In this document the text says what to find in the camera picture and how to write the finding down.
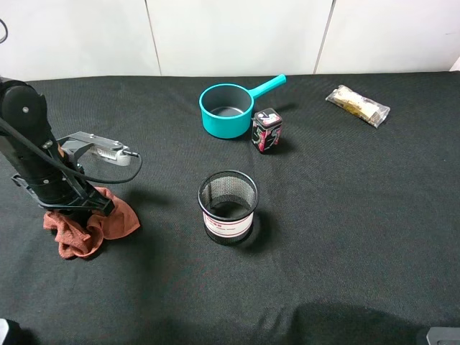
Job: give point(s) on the teal saucepan with handle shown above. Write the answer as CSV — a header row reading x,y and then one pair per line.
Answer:
x,y
226,108

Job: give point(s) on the orange cloth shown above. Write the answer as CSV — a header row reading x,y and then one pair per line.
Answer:
x,y
73,241

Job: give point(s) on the grey base corner right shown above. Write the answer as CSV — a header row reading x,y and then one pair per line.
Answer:
x,y
443,336

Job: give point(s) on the black tablecloth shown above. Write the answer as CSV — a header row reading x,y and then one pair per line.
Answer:
x,y
355,237

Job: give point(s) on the black mesh pen holder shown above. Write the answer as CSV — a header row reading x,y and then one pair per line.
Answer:
x,y
227,200

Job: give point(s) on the clear plastic snack packet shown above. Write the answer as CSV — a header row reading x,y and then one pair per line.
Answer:
x,y
362,107

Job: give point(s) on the grey base corner left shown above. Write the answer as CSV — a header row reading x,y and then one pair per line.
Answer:
x,y
6,332

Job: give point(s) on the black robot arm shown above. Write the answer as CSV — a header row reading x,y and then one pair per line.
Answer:
x,y
25,110

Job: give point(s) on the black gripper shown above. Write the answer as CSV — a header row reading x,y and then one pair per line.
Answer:
x,y
61,193

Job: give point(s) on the grey base corner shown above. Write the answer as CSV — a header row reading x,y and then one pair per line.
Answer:
x,y
443,336
6,332

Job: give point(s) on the black pink gum tin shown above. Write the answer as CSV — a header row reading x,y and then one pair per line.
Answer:
x,y
266,129

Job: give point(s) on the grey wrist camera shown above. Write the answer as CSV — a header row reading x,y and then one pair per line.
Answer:
x,y
107,150

